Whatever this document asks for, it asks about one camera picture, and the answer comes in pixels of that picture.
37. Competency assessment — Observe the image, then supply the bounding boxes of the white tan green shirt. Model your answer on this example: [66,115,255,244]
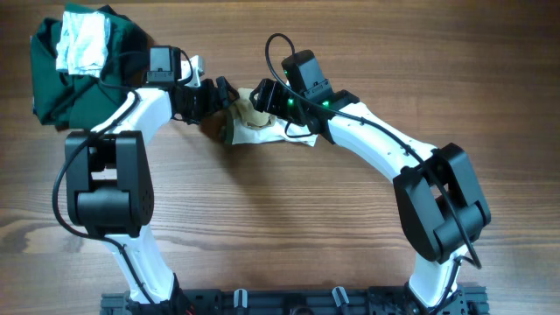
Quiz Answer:
[220,87,318,147]

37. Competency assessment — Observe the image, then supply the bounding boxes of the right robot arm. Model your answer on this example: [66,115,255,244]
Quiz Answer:
[249,50,491,314]

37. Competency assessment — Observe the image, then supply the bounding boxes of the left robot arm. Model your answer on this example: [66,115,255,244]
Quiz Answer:
[52,45,239,314]

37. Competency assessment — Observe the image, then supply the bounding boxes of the light patterned folded cloth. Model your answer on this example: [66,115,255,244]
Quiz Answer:
[55,11,111,78]

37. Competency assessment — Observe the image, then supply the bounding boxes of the dark green folded garment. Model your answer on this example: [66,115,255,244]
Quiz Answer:
[30,5,149,130]

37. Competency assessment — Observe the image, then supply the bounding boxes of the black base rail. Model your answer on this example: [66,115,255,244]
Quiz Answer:
[99,285,490,315]

